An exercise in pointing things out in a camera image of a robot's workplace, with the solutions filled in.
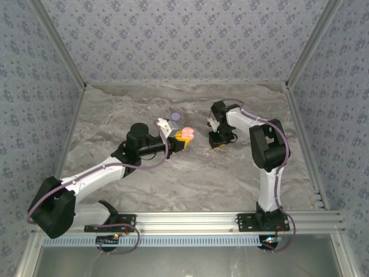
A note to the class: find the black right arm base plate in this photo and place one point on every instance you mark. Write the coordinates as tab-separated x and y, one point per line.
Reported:
243	223

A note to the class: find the pink earbud charging case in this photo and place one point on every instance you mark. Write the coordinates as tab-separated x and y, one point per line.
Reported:
188	132

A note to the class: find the aluminium table side rail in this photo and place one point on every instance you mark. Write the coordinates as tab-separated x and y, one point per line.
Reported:
68	144
305	144

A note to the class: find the aluminium table back rail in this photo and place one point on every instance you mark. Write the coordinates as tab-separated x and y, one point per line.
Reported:
187	83

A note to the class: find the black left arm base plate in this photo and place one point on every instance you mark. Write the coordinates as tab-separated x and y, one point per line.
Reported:
131	219

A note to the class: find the aluminium frame post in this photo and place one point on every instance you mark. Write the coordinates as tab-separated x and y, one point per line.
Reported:
312	43
60	43

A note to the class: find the aluminium lower frame rail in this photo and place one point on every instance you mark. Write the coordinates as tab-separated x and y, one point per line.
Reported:
27	256
346	256

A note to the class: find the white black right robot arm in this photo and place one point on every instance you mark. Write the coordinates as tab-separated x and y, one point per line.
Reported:
268	184

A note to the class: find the grey metal sheet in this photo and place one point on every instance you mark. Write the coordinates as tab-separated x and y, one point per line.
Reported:
184	262

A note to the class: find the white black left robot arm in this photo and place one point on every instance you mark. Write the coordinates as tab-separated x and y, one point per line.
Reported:
95	176

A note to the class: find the aluminium frame cross rail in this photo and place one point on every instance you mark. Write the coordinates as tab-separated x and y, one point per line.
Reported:
187	222

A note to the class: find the purple earbud charging case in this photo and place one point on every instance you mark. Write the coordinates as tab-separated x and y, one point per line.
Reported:
175	116

